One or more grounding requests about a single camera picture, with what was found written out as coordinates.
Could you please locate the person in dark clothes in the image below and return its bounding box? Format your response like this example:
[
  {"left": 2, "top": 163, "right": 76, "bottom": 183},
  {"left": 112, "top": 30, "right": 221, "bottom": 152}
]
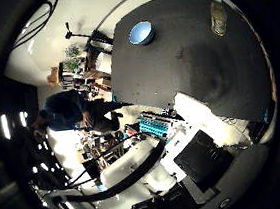
[{"left": 26, "top": 83, "right": 137, "bottom": 142}]

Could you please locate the brown cardboard box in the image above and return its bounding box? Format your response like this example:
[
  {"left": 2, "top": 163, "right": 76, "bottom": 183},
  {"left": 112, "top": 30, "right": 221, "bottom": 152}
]
[{"left": 46, "top": 66, "right": 62, "bottom": 89}]

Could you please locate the thick black cable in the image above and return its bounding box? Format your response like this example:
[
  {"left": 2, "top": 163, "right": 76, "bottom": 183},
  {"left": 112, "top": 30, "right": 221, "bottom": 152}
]
[{"left": 47, "top": 138, "right": 172, "bottom": 207}]

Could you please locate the teal parts rack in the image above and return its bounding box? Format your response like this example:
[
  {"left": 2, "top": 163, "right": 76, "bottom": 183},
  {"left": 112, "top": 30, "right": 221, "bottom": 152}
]
[{"left": 136, "top": 113, "right": 171, "bottom": 141}]

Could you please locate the blue bowl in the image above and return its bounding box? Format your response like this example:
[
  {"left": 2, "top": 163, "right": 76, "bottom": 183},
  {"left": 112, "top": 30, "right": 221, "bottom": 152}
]
[{"left": 126, "top": 20, "right": 158, "bottom": 48}]

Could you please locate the thin black cables bundle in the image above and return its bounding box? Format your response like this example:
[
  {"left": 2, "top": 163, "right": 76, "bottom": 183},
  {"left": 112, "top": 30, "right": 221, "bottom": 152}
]
[{"left": 7, "top": 0, "right": 67, "bottom": 49}]

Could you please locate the black tripod stand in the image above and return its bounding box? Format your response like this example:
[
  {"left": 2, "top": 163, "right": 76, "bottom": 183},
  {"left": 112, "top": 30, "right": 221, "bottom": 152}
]
[{"left": 63, "top": 17, "right": 115, "bottom": 50}]

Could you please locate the cluttered wooden shelf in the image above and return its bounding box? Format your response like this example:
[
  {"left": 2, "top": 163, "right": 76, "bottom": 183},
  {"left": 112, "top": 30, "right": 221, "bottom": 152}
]
[{"left": 55, "top": 40, "right": 114, "bottom": 96}]

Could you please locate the Gold Peak tea bottle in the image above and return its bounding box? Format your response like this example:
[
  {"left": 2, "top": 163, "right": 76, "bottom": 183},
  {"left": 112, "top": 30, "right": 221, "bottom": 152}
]
[{"left": 207, "top": 0, "right": 230, "bottom": 39}]

